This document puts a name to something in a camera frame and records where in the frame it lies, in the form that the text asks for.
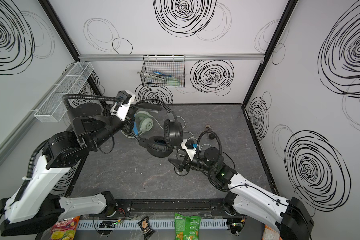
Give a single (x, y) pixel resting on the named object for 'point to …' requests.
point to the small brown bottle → (208, 127)
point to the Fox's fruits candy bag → (65, 229)
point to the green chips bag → (187, 227)
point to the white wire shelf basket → (53, 109)
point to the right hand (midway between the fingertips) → (171, 153)
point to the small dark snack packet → (144, 225)
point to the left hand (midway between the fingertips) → (136, 106)
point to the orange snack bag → (270, 234)
